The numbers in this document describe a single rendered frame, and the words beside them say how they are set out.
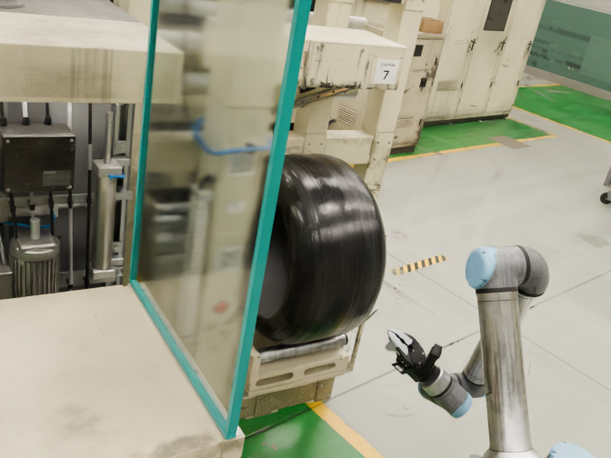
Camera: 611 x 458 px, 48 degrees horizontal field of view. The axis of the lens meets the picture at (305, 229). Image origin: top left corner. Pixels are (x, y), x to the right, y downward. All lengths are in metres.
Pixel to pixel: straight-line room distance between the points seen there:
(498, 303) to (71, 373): 1.13
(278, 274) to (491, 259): 0.79
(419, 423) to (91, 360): 2.29
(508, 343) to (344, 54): 0.98
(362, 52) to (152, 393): 1.29
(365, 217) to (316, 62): 0.51
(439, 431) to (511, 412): 1.53
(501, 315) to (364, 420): 1.57
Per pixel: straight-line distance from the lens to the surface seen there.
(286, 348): 2.11
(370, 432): 3.33
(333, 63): 2.15
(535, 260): 2.00
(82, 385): 1.36
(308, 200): 1.86
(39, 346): 1.46
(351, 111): 6.78
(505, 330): 1.94
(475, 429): 3.57
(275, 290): 2.34
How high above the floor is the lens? 2.13
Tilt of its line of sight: 25 degrees down
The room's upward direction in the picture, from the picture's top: 11 degrees clockwise
